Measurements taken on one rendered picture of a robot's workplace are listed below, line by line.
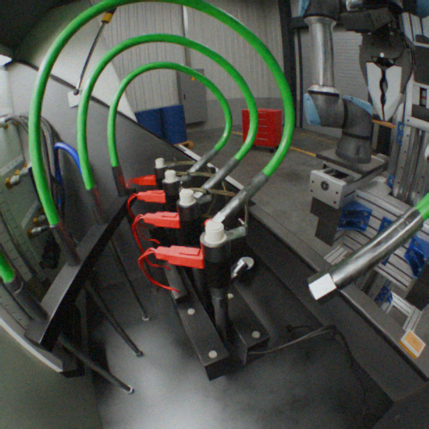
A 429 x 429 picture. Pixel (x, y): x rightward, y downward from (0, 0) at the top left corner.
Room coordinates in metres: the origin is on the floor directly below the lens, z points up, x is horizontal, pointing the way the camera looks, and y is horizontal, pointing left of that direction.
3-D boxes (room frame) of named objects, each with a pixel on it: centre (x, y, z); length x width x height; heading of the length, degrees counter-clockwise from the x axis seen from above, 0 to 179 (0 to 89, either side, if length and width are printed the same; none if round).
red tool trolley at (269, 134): (4.51, -1.12, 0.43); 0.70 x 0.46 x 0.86; 53
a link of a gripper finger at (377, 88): (0.29, -0.28, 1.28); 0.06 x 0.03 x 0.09; 112
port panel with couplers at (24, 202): (0.29, 0.34, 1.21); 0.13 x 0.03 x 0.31; 22
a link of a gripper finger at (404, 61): (0.25, -0.27, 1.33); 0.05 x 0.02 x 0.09; 22
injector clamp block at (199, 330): (0.27, 0.05, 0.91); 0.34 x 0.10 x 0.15; 22
